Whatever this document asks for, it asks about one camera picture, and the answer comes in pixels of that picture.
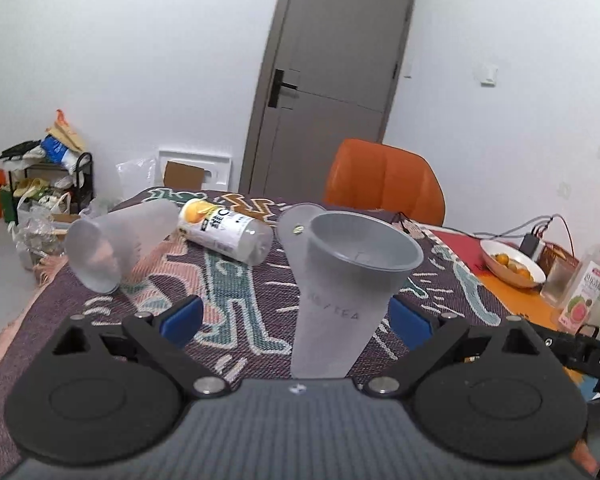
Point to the clear plastic bag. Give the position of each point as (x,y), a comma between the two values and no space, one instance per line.
(135,177)

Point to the printed blanket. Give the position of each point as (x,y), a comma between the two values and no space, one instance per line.
(240,290)

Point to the pink label drink bottle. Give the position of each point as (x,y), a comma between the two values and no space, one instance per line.
(587,285)

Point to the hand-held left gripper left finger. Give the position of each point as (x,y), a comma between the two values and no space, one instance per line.
(182,321)

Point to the black power adapter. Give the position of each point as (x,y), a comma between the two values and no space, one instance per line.
(531,244)

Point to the black shelf rack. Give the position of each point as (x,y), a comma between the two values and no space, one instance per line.
(82,180)

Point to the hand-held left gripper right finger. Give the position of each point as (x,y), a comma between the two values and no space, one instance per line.
(411,324)

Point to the orange juice bottle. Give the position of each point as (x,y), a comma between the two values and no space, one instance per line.
(225,232)

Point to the wicker basket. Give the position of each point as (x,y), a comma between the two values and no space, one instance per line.
(560,255)

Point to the white bowl of oranges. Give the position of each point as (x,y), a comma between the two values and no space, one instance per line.
(511,262)

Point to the white light switch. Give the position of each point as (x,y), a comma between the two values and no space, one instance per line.
(488,74)

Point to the white board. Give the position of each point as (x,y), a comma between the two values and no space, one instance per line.
(220,165)

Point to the clear drinking glass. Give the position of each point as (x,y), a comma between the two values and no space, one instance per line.
(557,282)

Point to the wall socket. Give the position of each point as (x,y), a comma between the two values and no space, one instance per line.
(563,190)

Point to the grey door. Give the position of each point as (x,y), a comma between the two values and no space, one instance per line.
(330,80)

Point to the orange chair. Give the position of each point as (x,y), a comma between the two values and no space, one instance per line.
(385,180)

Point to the frosted plastic cup with lid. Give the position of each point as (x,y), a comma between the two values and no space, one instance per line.
(337,300)

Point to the cardboard box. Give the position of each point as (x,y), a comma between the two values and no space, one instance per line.
(182,175)

